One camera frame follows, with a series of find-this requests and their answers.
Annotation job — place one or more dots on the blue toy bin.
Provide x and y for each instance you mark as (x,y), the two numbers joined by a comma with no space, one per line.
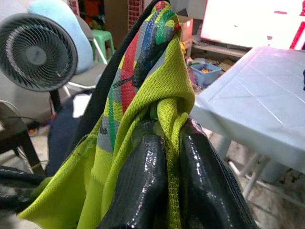
(206,71)

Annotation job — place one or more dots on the light blue plush cushion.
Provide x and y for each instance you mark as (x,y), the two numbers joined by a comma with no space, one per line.
(71,35)

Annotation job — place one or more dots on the green plastic stool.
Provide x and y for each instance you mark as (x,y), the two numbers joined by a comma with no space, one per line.
(102,35)

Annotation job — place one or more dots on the dark brown wooden table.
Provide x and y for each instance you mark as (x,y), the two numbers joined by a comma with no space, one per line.
(14,128)

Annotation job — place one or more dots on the black round standing fan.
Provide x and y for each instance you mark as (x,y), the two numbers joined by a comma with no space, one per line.
(35,55)

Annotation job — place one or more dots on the navy garment with white lining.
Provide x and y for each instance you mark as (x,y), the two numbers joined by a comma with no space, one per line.
(62,133)

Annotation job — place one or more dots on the television screen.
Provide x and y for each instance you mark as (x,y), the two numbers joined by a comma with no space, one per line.
(238,21)

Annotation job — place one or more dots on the red mosaic tile pillar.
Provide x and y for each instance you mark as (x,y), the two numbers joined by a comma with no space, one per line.
(134,14)

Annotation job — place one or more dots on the lime green printed shirt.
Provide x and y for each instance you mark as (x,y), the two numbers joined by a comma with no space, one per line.
(164,78)

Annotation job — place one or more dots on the grey seat white folding chair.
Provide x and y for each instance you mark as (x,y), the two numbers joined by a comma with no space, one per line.
(88,74)

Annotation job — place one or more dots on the light blue plastic folding table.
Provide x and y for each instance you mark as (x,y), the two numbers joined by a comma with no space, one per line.
(250,100)

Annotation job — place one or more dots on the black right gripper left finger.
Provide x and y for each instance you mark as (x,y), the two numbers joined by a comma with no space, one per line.
(143,190)

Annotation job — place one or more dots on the brown cardboard box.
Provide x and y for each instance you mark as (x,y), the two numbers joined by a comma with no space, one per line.
(116,21)

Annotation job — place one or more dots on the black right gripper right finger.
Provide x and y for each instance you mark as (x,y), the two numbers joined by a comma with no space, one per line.
(202,190)

